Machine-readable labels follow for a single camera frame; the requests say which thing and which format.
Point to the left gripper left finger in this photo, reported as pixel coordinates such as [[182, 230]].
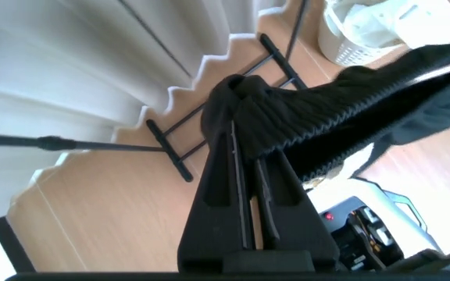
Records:
[[217, 218]]

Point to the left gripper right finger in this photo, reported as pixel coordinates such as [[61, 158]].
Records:
[[303, 226]]

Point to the black shorts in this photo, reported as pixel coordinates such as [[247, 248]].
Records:
[[287, 117]]

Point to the pink clothes hanger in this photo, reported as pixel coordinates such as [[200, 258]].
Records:
[[443, 70]]

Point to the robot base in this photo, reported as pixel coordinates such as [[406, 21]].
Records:
[[369, 234]]

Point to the black clothes rack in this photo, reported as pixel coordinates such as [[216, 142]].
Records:
[[170, 152]]

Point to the white laundry basket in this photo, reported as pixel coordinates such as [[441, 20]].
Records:
[[330, 43]]

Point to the beige curtain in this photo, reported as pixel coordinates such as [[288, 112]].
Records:
[[72, 58]]

